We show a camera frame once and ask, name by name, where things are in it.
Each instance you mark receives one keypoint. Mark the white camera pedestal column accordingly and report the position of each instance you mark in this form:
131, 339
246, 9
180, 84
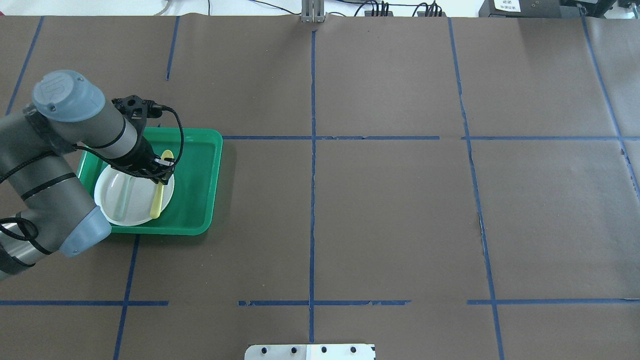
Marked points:
327, 351

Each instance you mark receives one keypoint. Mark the yellow plastic spoon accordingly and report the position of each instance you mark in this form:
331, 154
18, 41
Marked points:
156, 205

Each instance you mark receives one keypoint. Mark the black computer box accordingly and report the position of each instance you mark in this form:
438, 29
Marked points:
542, 9

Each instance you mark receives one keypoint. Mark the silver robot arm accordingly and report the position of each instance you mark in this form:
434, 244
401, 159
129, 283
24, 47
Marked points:
67, 113

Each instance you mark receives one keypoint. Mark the green plastic tray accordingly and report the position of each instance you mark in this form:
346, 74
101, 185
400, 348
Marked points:
190, 210

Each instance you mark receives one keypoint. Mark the aluminium frame post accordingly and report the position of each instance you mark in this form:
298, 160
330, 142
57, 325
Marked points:
313, 11

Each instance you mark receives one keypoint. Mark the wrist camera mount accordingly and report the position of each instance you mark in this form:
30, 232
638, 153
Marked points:
137, 111

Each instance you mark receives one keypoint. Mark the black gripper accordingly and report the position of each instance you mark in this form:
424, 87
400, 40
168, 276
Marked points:
142, 154

